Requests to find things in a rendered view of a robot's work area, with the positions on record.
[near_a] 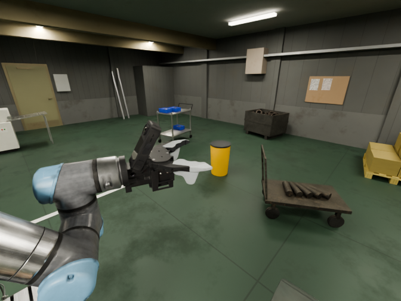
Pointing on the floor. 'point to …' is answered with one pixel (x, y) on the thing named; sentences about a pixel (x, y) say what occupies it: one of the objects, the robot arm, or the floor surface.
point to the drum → (219, 157)
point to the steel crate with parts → (266, 122)
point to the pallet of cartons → (383, 160)
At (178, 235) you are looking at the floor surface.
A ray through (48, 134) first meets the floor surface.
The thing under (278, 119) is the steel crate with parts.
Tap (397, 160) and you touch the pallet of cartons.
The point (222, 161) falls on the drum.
